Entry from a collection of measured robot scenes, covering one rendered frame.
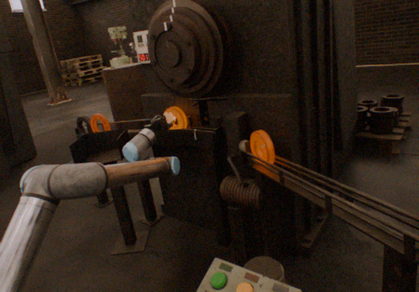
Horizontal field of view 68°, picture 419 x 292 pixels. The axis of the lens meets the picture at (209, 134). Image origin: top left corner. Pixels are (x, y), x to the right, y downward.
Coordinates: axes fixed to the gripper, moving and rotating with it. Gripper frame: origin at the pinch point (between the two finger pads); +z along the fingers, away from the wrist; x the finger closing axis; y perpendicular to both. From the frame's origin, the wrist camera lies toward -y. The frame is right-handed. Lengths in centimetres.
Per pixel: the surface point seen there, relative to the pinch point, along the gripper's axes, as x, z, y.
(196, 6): -30, 10, 52
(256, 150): -58, -16, -3
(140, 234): 32, -38, -67
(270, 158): -67, -22, -2
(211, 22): -37, 8, 45
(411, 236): -116, -57, 14
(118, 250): 33, -55, -62
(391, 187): -96, 73, -101
